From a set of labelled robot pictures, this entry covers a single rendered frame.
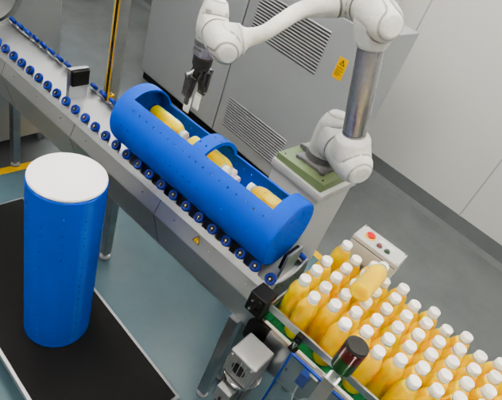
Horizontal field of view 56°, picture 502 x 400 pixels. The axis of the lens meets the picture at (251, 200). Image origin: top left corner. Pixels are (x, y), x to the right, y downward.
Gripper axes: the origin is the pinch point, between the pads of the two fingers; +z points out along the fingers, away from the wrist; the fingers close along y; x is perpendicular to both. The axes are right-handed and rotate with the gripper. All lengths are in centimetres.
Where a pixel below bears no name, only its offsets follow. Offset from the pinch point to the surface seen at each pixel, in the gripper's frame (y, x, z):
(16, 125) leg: -2, -134, 94
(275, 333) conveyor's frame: 26, 82, 37
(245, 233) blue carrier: 19, 53, 18
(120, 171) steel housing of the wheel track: 17.3, -14.8, 39.2
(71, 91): 8, -66, 30
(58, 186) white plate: 55, -3, 23
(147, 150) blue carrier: 18.8, -0.3, 17.5
